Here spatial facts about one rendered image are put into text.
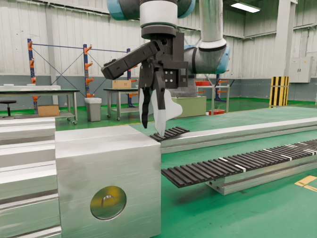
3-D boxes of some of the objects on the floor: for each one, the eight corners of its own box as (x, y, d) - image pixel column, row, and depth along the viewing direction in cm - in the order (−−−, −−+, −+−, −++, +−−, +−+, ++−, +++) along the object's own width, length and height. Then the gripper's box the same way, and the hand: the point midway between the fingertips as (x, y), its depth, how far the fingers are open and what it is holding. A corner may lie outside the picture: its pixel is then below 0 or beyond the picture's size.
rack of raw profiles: (36, 116, 593) (28, 33, 556) (34, 113, 667) (27, 39, 630) (140, 108, 774) (140, 45, 737) (129, 106, 848) (128, 48, 811)
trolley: (179, 123, 491) (179, 79, 474) (195, 121, 525) (196, 79, 508) (216, 131, 411) (219, 78, 395) (232, 128, 445) (235, 79, 429)
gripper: (200, 24, 39) (196, 136, 43) (164, 38, 52) (164, 124, 55) (157, 19, 36) (158, 141, 39) (130, 35, 48) (132, 127, 52)
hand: (149, 127), depth 46 cm, fingers open, 8 cm apart
